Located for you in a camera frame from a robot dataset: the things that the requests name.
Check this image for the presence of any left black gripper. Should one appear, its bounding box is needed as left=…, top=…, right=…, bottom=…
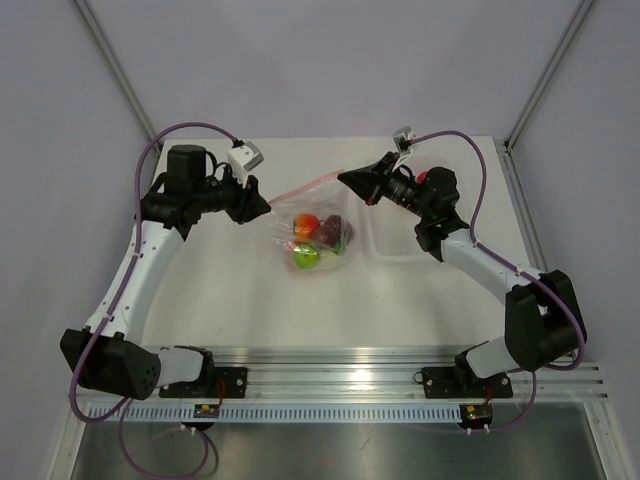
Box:
left=193, top=165, right=271, bottom=225

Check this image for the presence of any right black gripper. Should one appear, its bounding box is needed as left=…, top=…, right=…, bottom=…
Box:
left=340, top=153, right=433, bottom=221

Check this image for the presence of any dark purple fruit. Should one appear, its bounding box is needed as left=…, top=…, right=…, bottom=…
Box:
left=324, top=215, right=343, bottom=233

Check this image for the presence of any dark red apple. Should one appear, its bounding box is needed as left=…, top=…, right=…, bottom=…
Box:
left=313, top=225, right=340, bottom=248

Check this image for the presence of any clear zip top bag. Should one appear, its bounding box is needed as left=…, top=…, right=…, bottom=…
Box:
left=259, top=170, right=359, bottom=273

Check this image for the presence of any white radish with leaves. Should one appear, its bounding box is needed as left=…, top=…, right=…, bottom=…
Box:
left=321, top=242, right=349, bottom=262

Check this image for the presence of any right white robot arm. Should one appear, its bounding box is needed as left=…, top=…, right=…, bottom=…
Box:
left=338, top=152, right=586, bottom=396

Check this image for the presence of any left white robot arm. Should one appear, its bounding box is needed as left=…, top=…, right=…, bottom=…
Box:
left=60, top=141, right=270, bottom=400

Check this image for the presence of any white plastic basket tray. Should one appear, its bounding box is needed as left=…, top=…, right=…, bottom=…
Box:
left=363, top=153, right=448, bottom=262

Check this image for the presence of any left circuit board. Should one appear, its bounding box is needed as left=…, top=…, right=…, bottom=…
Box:
left=194, top=404, right=221, bottom=418

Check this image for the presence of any circuit board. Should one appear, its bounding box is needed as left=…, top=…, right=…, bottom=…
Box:
left=194, top=404, right=221, bottom=418
left=462, top=404, right=493, bottom=422

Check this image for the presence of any right circuit board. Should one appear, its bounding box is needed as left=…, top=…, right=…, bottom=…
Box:
left=462, top=404, right=493, bottom=422

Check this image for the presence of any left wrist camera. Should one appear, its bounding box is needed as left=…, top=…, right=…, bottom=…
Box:
left=227, top=142, right=264, bottom=188

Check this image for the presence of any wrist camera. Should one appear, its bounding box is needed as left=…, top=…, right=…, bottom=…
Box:
left=392, top=126, right=416, bottom=160
left=227, top=142, right=264, bottom=188

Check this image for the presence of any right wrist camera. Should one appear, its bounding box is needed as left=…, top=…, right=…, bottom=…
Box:
left=392, top=126, right=416, bottom=160

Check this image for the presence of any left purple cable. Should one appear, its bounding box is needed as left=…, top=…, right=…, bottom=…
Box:
left=67, top=120, right=246, bottom=476

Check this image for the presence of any purple cable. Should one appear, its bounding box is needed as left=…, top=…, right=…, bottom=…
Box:
left=67, top=120, right=246, bottom=476
left=407, top=130, right=587, bottom=434

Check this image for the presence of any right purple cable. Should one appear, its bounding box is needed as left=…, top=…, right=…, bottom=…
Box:
left=407, top=130, right=587, bottom=434

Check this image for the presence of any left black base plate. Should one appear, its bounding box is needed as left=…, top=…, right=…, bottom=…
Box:
left=159, top=363, right=248, bottom=399

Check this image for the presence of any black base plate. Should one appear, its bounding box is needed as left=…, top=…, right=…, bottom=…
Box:
left=413, top=366, right=513, bottom=400
left=159, top=363, right=248, bottom=399

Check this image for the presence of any aluminium rail frame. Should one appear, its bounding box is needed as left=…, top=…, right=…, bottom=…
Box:
left=202, top=345, right=609, bottom=403

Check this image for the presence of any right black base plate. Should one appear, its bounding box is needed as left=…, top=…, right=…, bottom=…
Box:
left=413, top=366, right=513, bottom=400

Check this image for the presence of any white slotted cable duct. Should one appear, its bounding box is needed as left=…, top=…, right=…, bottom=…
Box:
left=109, top=402, right=462, bottom=424

